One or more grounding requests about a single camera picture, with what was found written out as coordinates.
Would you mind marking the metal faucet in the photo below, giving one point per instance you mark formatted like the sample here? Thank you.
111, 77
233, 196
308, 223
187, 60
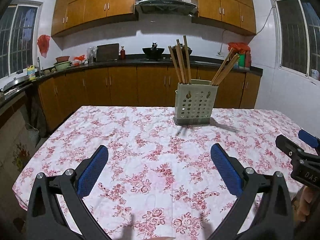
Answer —
39, 66

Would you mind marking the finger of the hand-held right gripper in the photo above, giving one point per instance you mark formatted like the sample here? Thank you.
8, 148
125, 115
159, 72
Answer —
287, 146
308, 137

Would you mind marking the green basin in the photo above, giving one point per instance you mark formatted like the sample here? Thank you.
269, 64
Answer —
62, 66

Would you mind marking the red bottle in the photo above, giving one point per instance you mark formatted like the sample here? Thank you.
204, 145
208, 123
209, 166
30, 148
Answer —
122, 53

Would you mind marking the person's right hand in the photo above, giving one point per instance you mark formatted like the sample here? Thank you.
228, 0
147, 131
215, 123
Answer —
306, 202

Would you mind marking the red hanging plastic bag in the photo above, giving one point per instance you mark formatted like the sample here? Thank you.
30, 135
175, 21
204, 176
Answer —
43, 45

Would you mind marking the orange wall cabinet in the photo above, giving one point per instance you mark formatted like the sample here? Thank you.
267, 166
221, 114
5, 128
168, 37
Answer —
100, 5
225, 5

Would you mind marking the orange white plastic bag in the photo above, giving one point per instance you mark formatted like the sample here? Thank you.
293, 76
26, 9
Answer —
78, 60

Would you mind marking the dark hanging cloth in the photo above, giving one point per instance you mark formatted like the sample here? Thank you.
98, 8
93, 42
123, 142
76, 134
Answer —
37, 115

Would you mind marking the green bottle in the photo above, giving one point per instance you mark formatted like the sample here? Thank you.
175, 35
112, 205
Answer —
242, 61

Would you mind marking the barred window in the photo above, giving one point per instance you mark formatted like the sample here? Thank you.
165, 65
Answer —
20, 40
295, 35

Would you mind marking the metal pan lid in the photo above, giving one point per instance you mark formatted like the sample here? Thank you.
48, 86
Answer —
15, 83

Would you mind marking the pale green utensil holder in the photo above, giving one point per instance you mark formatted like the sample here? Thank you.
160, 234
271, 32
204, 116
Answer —
195, 105

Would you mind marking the large red plastic bag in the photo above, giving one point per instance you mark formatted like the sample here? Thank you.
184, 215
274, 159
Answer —
241, 47

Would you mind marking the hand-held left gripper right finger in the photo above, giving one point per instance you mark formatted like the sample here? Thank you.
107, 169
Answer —
225, 170

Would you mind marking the orange base cabinets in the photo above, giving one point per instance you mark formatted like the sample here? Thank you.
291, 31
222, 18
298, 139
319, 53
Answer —
125, 87

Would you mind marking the black kitchen countertop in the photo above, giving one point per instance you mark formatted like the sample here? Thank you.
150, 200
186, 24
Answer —
107, 63

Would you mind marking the yellow detergent bottle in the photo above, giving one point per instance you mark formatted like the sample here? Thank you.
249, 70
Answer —
31, 73

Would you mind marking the clear plastic bottle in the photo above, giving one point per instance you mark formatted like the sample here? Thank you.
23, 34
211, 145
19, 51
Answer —
315, 74

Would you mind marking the white sack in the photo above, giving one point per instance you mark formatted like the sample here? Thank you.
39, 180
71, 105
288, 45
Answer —
33, 136

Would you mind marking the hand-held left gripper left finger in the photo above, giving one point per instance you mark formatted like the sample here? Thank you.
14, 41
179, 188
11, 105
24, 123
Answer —
92, 170

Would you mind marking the red basin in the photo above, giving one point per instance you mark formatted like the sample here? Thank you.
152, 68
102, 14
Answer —
62, 59

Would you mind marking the clear plastic bag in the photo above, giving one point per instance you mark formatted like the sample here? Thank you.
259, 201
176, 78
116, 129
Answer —
91, 53

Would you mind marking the dark cutting board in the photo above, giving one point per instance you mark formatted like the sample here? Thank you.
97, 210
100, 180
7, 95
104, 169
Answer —
108, 52

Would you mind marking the red floral tablecloth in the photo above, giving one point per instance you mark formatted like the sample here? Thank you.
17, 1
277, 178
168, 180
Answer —
150, 155

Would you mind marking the gas stove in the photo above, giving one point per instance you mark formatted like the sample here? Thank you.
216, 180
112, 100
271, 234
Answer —
155, 59

